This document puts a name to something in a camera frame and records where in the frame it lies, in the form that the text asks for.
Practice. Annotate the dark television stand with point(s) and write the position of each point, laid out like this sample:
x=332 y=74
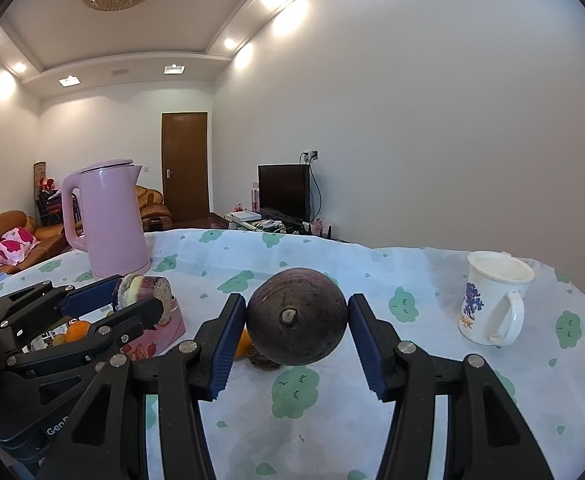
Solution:
x=292 y=230

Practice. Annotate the tall pink box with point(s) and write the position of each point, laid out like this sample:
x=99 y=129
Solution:
x=255 y=200

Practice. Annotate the layered cake slice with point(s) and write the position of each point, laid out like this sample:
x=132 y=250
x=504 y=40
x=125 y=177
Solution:
x=142 y=290

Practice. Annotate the dark cluttered rack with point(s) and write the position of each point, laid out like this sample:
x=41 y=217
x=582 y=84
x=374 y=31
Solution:
x=47 y=200

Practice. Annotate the square recessed ceiling light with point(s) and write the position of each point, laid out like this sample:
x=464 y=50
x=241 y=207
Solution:
x=175 y=69
x=69 y=80

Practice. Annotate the white printed mug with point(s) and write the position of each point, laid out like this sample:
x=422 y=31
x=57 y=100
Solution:
x=482 y=305

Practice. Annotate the pink tin box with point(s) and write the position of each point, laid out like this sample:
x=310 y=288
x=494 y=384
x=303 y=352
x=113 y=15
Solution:
x=167 y=332

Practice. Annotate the small orange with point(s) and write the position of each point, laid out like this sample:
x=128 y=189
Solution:
x=78 y=331

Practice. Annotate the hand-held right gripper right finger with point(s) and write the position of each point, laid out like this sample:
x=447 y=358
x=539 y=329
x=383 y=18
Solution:
x=367 y=350

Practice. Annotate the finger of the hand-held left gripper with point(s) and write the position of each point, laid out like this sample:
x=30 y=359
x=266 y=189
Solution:
x=92 y=295
x=132 y=317

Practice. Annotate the black television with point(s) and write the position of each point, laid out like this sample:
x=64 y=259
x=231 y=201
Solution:
x=282 y=192

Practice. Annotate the round ceiling spotlight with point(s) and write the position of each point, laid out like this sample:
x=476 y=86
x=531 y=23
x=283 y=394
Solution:
x=20 y=66
x=270 y=0
x=229 y=42

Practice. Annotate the pink electric kettle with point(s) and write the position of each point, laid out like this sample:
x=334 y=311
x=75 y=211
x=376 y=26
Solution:
x=112 y=220

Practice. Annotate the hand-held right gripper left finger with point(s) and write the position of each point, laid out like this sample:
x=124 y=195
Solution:
x=225 y=345

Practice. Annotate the orange leather sofa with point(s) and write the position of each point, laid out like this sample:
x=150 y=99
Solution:
x=2 y=222

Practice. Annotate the brown wooden door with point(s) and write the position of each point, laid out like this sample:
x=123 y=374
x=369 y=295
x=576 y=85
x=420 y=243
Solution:
x=185 y=165

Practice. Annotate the wall power outlet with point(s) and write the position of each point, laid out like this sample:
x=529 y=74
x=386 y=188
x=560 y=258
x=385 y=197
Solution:
x=311 y=155

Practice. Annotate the flat white box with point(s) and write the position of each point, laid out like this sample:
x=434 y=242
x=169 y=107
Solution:
x=245 y=215

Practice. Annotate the pink floral pillow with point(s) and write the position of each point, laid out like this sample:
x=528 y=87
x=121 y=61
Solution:
x=12 y=247

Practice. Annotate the dark brown root vegetable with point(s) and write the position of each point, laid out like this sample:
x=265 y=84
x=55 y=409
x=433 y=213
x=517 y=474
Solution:
x=265 y=361

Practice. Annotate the orange leather armchair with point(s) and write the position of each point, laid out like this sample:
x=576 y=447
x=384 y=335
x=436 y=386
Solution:
x=155 y=205

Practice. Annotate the round purple beetroot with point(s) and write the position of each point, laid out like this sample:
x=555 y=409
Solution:
x=297 y=310

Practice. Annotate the large orange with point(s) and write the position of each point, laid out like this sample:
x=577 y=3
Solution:
x=244 y=345

